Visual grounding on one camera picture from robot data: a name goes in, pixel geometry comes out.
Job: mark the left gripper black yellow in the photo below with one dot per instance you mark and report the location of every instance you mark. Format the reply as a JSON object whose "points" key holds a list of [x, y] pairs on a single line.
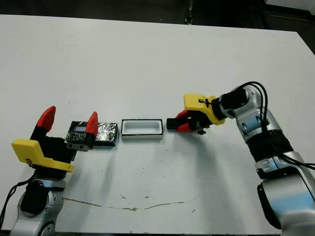
{"points": [[53, 152]]}

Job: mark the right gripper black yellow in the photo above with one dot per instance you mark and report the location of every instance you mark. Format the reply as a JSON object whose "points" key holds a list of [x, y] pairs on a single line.
{"points": [[201, 105]]}

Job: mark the black camera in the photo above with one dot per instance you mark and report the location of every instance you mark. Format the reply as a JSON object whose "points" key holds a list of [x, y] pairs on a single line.
{"points": [[171, 124]]}

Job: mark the black glossy box lid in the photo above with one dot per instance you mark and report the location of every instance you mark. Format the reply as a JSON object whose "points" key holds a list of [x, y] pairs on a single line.
{"points": [[107, 134]]}

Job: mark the black background stand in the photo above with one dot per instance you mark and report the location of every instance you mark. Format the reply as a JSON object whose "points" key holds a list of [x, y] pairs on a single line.
{"points": [[189, 11]]}

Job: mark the white background cabinet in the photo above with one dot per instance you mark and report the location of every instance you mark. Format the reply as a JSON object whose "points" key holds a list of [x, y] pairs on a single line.
{"points": [[288, 5]]}

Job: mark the white camera box base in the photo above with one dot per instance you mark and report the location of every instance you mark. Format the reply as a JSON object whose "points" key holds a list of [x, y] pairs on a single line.
{"points": [[142, 136]]}

